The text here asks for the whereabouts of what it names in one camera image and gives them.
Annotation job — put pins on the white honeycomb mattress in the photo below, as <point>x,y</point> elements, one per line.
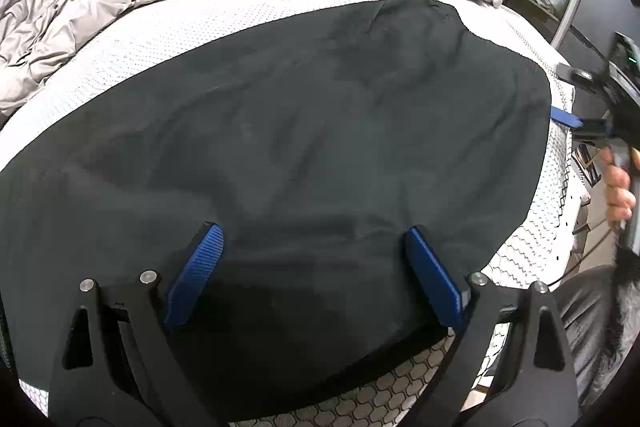
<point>530,252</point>

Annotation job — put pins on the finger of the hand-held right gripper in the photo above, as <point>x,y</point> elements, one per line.
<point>575,118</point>
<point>580,77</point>

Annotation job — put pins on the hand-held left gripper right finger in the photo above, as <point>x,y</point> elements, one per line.
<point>432,277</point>

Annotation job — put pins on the black pants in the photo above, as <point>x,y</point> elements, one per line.
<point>280,147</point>

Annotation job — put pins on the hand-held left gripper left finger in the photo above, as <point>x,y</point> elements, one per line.
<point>195,277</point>

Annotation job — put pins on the person's right hand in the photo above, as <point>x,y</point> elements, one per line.
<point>617,187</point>

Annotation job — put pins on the person's grey trouser leg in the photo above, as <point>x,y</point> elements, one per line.
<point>587,332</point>

